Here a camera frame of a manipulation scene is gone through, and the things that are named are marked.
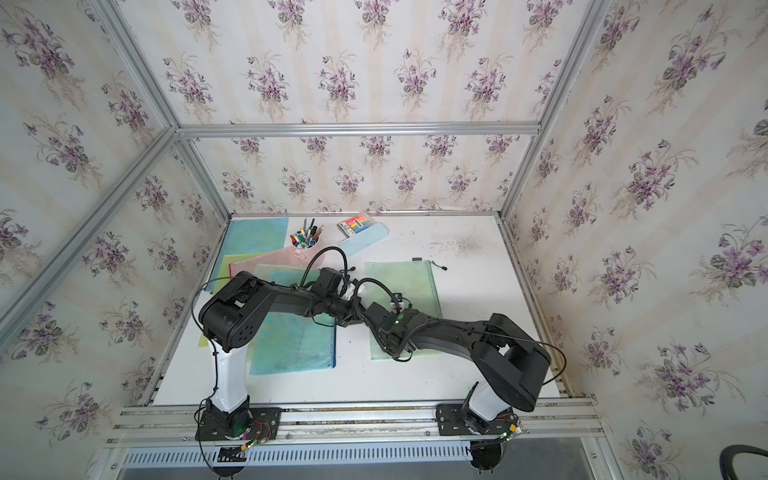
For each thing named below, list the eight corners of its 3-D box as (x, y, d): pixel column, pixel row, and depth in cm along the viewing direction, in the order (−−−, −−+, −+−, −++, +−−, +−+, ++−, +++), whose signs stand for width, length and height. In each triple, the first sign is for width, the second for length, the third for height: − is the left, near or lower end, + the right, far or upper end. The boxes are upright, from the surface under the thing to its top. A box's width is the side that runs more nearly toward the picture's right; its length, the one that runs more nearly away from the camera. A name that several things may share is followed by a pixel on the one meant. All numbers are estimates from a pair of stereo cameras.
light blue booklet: (345, 260, 109) (345, 256, 107) (335, 245, 113) (334, 242, 111) (394, 235, 117) (394, 232, 115) (382, 223, 121) (382, 219, 119)
